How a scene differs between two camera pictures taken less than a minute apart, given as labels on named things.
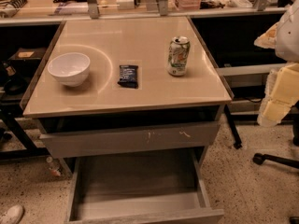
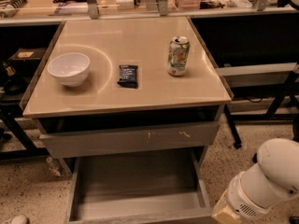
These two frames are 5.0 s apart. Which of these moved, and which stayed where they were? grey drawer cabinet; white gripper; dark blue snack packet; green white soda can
Moved: white gripper
Stayed: green white soda can; dark blue snack packet; grey drawer cabinet
